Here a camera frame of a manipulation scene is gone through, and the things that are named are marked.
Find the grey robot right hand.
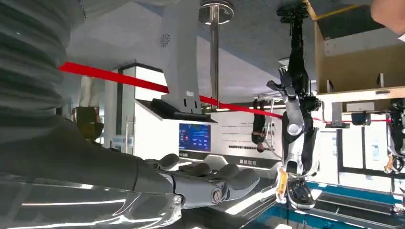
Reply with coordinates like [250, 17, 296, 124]
[0, 114, 261, 229]

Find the red barrier belt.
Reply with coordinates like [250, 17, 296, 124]
[59, 62, 390, 125]

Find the blue display screen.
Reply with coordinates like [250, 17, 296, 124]
[178, 123, 212, 153]

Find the grey kiosk column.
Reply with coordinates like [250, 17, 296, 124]
[134, 0, 219, 124]

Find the person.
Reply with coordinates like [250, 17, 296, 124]
[370, 0, 405, 42]
[251, 98, 267, 154]

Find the white stepladder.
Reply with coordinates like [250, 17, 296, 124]
[264, 98, 283, 159]

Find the black white humanoid robot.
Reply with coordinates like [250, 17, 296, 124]
[384, 99, 405, 175]
[266, 0, 324, 211]

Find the wooden desk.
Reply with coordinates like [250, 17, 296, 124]
[303, 0, 405, 104]

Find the steel stanchion post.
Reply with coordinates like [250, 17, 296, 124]
[198, 0, 235, 110]

